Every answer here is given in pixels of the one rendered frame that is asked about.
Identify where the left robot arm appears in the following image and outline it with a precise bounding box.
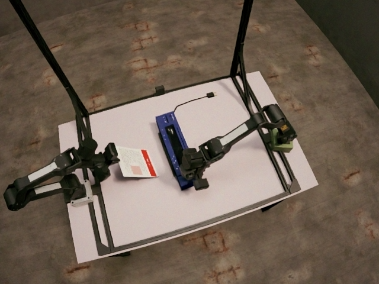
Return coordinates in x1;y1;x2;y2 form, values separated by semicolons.
179;104;297;180

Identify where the white printed sheet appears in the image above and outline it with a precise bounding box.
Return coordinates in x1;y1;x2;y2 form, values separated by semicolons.
116;146;159;177

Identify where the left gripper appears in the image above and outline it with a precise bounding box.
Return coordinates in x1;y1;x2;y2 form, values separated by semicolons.
182;148;210;191

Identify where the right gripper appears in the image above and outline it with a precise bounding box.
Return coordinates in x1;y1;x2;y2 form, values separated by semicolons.
89;143;121;178

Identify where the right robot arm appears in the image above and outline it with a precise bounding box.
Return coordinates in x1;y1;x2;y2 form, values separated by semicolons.
3;138;111;211

